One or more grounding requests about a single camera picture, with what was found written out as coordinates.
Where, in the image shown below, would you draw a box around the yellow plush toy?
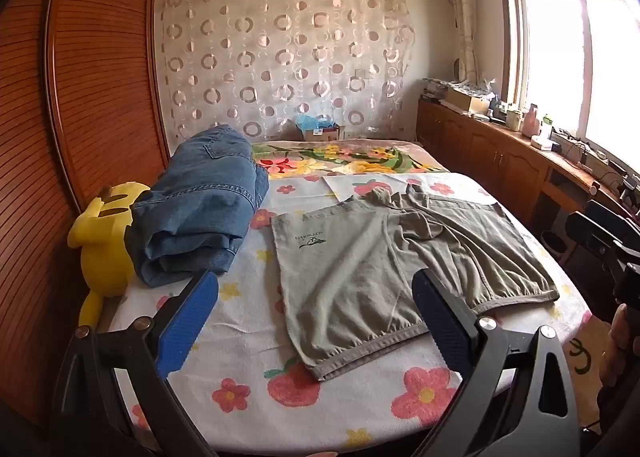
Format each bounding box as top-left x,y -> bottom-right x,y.
67,181 -> 153,329

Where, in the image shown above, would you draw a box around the wooden low cabinet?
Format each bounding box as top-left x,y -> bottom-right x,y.
416,98 -> 640,238

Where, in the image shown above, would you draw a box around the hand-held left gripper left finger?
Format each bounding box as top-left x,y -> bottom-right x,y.
50,271 -> 219,457

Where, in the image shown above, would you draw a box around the folded blue jeans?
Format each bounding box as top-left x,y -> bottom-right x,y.
125,124 -> 271,288

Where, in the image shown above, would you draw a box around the grey-green pants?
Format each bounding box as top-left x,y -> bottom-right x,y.
271,183 -> 561,382

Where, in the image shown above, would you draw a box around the person's right hand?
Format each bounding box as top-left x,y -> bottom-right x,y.
599,303 -> 640,390

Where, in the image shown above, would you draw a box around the pink bottle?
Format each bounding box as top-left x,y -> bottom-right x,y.
522,104 -> 541,136

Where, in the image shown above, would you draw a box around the wooden frame window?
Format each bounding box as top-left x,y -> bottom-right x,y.
495,0 -> 640,175

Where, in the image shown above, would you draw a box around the pale window curtain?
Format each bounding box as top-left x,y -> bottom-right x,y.
444,0 -> 482,84

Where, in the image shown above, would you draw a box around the white flower print blanket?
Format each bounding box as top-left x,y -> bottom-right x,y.
107,171 -> 594,455

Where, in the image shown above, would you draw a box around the cardboard box with blue bag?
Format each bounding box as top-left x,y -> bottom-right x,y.
295,113 -> 347,142

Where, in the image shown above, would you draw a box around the circle pattern sheer curtain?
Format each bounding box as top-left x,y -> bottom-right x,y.
156,0 -> 417,141

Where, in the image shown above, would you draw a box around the pink floral bed sheet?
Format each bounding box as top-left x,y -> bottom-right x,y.
250,138 -> 451,181

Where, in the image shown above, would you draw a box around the open cardboard box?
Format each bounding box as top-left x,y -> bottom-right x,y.
446,86 -> 493,116

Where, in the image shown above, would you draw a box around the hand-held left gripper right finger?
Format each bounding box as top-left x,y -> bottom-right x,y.
411,269 -> 571,457

